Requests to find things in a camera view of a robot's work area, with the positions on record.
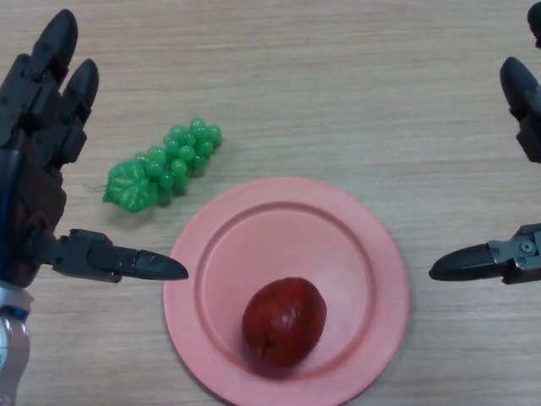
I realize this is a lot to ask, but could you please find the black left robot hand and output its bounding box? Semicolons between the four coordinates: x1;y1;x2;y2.
0;8;189;291

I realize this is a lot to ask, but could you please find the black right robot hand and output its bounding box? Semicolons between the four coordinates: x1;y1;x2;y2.
429;0;541;285

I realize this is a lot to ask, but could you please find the red apple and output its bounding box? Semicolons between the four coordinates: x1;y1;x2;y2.
241;277;328;368

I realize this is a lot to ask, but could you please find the pink round plate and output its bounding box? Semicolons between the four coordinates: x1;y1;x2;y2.
162;176;411;403

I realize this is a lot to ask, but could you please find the green plastic grape bunch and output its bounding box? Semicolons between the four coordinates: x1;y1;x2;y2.
83;117;224;214

